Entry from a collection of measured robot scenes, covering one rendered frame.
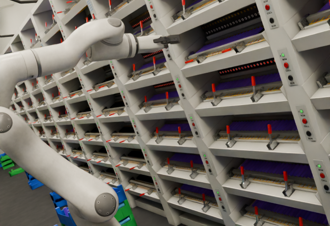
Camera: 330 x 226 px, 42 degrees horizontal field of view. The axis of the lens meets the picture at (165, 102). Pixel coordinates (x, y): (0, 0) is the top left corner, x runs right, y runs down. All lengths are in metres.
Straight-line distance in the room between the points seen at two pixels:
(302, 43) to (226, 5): 0.34
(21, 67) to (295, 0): 0.86
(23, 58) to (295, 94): 0.85
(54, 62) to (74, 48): 0.08
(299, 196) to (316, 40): 0.63
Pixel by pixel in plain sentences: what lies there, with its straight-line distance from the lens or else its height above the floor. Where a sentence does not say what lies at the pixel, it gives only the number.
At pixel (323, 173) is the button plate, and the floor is 0.49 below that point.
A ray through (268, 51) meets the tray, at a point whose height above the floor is 0.91.
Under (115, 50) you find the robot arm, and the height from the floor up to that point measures 1.09.
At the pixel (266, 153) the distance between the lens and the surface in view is 1.68.
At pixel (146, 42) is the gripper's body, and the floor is 1.08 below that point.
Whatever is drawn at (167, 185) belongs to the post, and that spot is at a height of 0.26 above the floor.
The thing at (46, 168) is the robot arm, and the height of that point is 0.82.
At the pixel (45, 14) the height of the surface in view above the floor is 1.69.
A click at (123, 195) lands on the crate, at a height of 0.43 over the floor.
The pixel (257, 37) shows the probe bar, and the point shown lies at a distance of 1.56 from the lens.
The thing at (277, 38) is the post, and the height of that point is 0.95.
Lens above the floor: 1.03
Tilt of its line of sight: 6 degrees down
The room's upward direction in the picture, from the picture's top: 20 degrees counter-clockwise
